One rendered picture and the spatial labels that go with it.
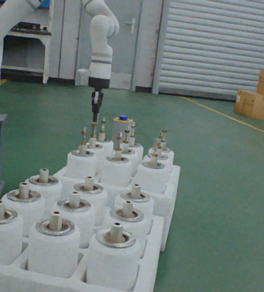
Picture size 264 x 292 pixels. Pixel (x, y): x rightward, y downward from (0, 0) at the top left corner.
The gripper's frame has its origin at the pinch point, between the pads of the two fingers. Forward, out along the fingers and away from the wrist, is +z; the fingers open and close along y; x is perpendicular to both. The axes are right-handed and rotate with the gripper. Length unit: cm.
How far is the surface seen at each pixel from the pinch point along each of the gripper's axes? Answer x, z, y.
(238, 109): -165, 29, 381
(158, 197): -23.1, 18.0, -24.5
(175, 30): -82, -70, 523
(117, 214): -11, 10, -58
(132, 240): -13, 10, -70
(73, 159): 4.4, 11.5, -15.8
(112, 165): -8.0, 11.2, -18.4
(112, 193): -9.0, 19.2, -21.7
